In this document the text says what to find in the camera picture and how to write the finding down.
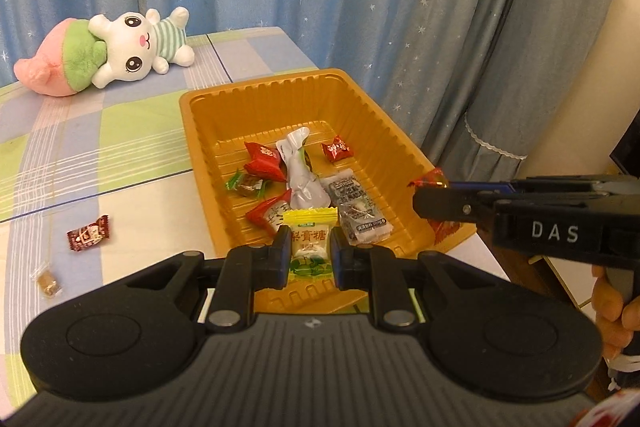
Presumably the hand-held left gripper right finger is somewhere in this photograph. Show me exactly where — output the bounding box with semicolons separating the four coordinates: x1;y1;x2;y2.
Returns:
330;226;511;333

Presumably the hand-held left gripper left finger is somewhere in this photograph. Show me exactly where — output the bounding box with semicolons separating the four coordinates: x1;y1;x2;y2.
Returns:
117;224;293;333

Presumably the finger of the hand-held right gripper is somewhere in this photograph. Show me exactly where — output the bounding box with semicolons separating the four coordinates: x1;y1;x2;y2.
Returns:
413;187;497;226
447;179;531;196

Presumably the yellow green candy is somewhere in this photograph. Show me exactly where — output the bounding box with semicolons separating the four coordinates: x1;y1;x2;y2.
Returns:
283;208;340;290

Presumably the red gold candy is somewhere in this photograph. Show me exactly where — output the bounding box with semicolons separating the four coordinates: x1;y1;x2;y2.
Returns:
406;167;468;253

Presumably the white twisted candy wrapper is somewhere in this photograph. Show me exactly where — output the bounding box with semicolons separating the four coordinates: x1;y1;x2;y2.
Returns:
275;125;332;211

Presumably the large red snack packet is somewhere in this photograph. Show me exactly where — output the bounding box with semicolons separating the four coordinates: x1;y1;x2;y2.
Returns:
244;141;288;182

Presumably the small red candy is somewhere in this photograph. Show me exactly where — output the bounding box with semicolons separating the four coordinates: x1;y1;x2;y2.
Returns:
321;136;356;164

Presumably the orange plastic tray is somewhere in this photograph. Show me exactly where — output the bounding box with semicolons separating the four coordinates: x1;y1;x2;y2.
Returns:
178;68;478;315

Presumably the person's right hand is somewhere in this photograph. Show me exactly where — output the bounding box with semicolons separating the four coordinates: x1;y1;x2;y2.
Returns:
590;264;640;363

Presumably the red packet with cream print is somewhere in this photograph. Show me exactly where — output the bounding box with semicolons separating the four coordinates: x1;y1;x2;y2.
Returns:
245;188;293;238

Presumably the grey clear snack packet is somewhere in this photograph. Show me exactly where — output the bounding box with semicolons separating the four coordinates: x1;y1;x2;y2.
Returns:
322;174;392;244

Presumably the dark furniture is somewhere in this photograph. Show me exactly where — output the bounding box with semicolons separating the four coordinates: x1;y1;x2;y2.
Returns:
609;127;640;178

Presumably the grey-blue lace-trimmed curtain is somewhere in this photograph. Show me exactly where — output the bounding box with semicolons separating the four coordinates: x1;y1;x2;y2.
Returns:
420;0;633;168

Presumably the red white patterned clothing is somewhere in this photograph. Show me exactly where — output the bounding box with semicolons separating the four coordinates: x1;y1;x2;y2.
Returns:
575;387;640;427

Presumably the checked pastel tablecloth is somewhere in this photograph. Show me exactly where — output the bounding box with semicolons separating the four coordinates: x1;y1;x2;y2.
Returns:
0;27;511;408

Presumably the brown wrapped candy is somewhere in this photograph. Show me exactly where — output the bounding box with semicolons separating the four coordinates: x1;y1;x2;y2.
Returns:
66;214;112;254

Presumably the clear-wrapped brown candy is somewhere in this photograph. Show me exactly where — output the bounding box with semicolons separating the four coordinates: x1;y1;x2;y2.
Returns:
30;261;63;300

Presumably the white rabbit plush with peach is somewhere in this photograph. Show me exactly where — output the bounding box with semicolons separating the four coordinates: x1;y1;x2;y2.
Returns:
13;7;196;98

